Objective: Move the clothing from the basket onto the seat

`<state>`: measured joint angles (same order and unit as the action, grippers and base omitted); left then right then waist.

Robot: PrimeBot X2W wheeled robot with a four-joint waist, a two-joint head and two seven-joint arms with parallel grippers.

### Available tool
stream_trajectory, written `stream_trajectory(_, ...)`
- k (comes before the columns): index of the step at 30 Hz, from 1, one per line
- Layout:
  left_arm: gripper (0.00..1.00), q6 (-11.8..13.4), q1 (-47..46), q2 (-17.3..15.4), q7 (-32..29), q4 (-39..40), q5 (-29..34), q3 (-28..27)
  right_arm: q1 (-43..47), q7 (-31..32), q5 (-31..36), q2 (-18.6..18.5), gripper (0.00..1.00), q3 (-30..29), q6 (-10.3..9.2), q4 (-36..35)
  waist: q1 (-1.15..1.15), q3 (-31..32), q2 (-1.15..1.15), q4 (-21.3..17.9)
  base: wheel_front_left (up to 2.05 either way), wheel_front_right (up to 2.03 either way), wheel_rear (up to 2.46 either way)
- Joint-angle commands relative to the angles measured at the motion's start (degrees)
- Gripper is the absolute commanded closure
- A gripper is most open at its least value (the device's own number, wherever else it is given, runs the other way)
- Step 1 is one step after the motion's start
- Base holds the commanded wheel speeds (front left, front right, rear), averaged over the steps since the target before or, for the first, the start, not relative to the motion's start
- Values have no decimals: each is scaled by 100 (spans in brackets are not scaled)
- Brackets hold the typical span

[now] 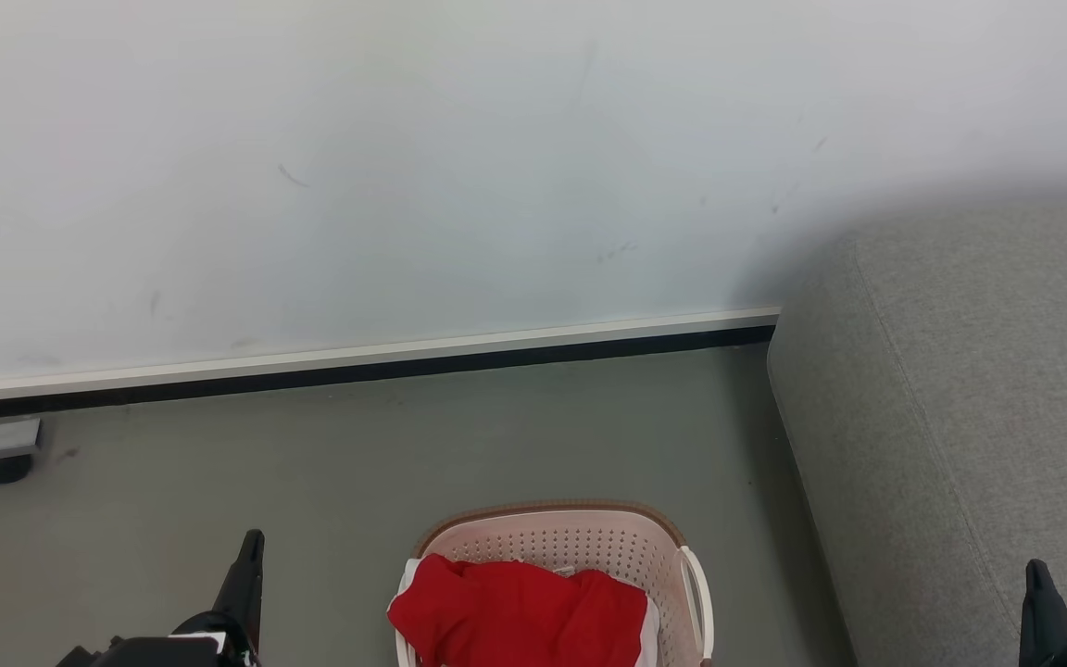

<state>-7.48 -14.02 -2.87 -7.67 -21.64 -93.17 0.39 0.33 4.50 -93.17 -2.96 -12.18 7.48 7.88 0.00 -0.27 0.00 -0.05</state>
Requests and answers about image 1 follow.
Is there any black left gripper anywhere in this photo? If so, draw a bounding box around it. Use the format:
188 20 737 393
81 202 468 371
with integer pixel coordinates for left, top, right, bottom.
56 530 266 667

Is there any red jersey garment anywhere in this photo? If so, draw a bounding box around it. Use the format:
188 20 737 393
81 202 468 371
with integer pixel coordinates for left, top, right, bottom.
387 553 660 667

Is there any grey fabric sofa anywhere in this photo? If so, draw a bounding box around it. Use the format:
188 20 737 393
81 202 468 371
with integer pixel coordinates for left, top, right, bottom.
767 190 1067 667

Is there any white and black baseboard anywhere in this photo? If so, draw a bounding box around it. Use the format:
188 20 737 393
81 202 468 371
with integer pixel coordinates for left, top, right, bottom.
0 308 781 423

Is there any pink perforated laundry basket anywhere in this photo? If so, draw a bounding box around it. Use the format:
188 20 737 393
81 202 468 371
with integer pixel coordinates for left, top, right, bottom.
395 500 715 667

